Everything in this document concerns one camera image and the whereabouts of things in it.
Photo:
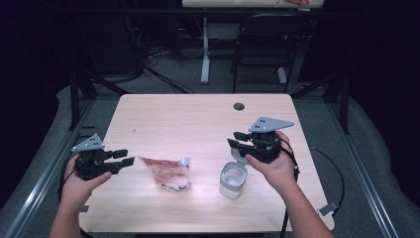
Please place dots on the aluminium floor rail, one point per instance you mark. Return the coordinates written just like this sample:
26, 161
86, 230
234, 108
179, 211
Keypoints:
366, 185
31, 198

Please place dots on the clear pink snack bag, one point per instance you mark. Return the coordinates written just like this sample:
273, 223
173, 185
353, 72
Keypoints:
170, 173

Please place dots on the person's right hand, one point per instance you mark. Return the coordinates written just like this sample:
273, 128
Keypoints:
280, 173

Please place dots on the black metal stand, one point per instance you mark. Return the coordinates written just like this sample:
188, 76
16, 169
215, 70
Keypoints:
344, 105
74, 99

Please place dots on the grey tape tab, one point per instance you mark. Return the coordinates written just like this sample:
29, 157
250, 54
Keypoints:
85, 209

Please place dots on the white desk foot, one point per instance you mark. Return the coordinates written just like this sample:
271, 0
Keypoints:
281, 75

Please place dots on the person's left hand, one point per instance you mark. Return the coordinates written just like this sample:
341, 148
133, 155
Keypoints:
77, 191

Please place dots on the light wooden desk top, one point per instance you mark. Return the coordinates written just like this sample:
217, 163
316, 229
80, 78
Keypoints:
237, 3

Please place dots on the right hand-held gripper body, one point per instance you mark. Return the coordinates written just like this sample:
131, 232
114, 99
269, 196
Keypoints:
264, 147

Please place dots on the white desk leg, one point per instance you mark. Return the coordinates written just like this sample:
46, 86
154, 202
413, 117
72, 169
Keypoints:
205, 56

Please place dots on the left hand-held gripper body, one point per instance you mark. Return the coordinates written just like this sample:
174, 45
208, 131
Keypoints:
92, 165

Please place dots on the orange object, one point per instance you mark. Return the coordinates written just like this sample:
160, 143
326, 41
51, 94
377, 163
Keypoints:
297, 2

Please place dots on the black folding chair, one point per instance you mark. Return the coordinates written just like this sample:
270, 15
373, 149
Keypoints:
269, 36

